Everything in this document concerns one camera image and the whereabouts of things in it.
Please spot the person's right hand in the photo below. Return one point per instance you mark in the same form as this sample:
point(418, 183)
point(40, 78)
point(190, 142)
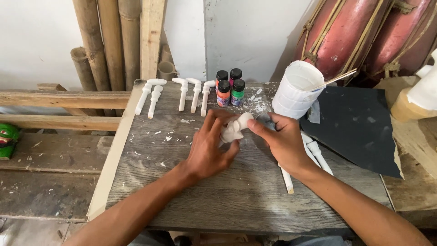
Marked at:
point(285, 147)

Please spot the person's left hand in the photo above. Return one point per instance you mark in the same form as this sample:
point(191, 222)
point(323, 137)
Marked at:
point(205, 153)

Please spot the small grey sandpaper piece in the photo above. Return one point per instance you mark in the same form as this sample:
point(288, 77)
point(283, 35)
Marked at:
point(264, 119)

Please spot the white carved figure piece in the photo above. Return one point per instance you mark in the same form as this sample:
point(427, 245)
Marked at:
point(237, 131)

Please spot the white stick with bare end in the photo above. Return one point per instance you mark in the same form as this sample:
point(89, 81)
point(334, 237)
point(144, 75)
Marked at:
point(287, 181)

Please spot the small grey paper scrap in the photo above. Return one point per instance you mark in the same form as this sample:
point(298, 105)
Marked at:
point(314, 112)

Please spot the white paint cup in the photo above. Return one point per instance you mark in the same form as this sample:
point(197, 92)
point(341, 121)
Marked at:
point(293, 92)

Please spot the orange paint bottle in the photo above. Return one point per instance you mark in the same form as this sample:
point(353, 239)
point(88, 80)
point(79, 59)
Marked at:
point(223, 94)

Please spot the green paint bottle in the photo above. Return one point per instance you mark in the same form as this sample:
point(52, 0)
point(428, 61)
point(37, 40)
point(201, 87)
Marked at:
point(237, 93)

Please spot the black sandpaper sheet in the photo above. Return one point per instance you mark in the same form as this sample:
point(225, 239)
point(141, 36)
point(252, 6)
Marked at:
point(355, 126)

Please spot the red paint bottle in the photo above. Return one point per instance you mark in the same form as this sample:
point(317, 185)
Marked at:
point(222, 75)

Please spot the thin wooden stirring stick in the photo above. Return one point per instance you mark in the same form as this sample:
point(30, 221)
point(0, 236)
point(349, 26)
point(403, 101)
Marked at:
point(336, 79)

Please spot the pink paint bottle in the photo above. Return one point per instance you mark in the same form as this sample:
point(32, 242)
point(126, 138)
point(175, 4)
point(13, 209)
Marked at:
point(235, 73)

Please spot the small bamboo section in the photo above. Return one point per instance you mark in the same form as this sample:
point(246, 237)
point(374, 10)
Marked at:
point(166, 68)

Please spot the pale wooden plank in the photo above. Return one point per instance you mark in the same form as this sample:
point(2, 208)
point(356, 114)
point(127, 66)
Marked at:
point(152, 37)

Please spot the raw wooden board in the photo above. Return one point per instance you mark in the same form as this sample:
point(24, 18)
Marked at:
point(416, 153)

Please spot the long bamboo pole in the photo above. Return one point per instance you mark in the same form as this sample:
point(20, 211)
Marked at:
point(112, 41)
point(90, 41)
point(131, 44)

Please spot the partly white painted wooden figure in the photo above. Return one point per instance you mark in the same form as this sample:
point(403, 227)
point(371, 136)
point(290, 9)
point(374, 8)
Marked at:
point(421, 92)

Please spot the short bamboo pole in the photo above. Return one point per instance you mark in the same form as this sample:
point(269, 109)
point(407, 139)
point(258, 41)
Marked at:
point(83, 70)

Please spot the green painted mask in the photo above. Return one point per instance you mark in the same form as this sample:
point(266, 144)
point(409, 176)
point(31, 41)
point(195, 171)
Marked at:
point(7, 140)

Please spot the wooden bench frame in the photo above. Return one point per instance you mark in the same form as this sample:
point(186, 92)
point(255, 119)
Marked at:
point(58, 150)

